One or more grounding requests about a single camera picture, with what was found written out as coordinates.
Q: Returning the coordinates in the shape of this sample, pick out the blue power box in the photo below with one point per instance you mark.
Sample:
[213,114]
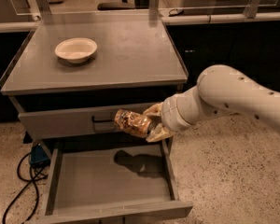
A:
[40,156]

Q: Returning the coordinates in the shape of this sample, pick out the white bowl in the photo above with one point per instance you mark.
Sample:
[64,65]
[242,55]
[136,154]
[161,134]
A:
[76,50]

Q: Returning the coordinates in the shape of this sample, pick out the open grey middle drawer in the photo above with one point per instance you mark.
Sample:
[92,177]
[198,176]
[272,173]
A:
[105,183]

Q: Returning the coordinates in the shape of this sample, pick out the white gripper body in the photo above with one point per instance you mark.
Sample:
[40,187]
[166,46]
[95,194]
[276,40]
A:
[170,115]

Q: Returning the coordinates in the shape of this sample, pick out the black drawer handle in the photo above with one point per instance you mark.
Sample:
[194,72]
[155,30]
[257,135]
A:
[101,119]

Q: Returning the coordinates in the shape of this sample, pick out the grey upper drawer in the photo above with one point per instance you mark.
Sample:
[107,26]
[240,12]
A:
[73,122]

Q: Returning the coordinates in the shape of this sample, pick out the grey drawer cabinet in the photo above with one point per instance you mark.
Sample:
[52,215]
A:
[135,62]

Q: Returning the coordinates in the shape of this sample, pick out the black object on ledge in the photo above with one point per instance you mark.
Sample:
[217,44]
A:
[175,12]

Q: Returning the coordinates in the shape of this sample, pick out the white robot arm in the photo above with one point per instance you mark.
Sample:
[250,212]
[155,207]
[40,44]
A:
[220,90]

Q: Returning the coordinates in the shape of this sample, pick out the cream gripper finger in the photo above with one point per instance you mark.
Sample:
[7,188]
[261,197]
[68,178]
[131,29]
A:
[160,132]
[154,110]

